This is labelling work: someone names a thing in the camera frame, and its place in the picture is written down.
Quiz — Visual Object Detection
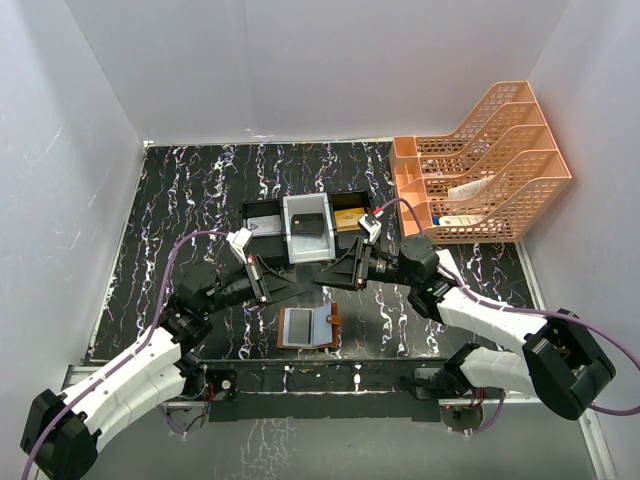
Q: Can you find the grey card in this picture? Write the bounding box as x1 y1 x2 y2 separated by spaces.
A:
287 309 313 345

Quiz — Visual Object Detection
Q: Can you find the white phone box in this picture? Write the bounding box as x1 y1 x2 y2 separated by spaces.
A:
436 249 459 275

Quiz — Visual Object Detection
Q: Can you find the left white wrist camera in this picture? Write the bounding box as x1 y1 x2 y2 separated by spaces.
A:
226 227 253 265

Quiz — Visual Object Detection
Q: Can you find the black plastic bin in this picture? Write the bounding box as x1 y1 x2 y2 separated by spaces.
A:
241 199 288 267

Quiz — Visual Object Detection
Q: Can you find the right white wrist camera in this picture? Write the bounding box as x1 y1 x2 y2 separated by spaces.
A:
358 213 382 245

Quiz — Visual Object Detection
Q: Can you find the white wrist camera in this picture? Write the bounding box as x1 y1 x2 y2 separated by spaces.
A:
226 227 253 265
358 213 382 245

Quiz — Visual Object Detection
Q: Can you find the black bin with gold card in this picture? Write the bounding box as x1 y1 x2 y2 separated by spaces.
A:
329 190 373 256

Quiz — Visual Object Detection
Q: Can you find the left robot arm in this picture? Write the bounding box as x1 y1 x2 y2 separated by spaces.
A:
20 256 304 479

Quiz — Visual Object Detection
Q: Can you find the white blue item in organizer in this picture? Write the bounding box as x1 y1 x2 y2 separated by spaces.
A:
433 215 484 227

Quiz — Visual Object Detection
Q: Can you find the silver credit card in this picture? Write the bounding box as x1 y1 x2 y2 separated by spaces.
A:
246 215 282 237

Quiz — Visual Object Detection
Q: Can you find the white plastic bin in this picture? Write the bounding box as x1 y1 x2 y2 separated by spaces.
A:
282 193 336 264

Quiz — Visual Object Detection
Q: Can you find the orange mesh file organizer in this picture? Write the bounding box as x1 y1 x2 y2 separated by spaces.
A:
390 80 572 245

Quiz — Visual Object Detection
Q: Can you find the gold credit card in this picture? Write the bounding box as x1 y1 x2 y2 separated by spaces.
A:
334 207 366 232

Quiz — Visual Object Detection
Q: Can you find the black credit card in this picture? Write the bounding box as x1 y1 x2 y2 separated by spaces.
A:
290 212 326 236

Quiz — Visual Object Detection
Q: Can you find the brown leather card holder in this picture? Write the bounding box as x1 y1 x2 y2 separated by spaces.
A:
277 302 344 350

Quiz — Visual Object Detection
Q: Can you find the white paper in organizer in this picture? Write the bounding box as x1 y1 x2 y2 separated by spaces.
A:
447 175 495 201

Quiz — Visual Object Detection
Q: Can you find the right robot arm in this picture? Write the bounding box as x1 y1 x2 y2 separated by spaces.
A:
314 235 616 420

